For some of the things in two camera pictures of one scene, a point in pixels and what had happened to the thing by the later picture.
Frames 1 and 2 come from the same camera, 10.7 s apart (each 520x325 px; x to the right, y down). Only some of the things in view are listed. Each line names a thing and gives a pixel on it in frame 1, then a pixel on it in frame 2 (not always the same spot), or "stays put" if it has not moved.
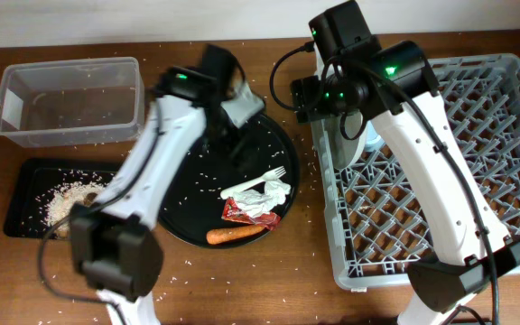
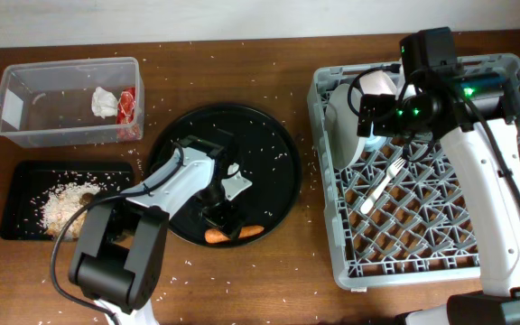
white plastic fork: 272,176 -> 391,171
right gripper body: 320,97 -> 393,117
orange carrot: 219,236 stays put
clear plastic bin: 73,101 stays put
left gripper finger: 247,152 -> 235,234
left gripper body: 220,130 -> 217,208
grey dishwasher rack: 379,222 stays put
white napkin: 255,203 -> 104,103
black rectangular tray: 30,181 stays put
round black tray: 193,208 stays put
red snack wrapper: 232,212 -> 125,123
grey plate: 348,131 stays put
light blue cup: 373,139 stays put
